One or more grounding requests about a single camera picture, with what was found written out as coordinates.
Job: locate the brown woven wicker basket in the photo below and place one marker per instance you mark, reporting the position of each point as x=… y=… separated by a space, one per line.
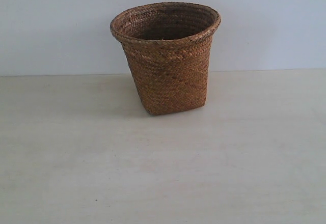
x=167 y=46

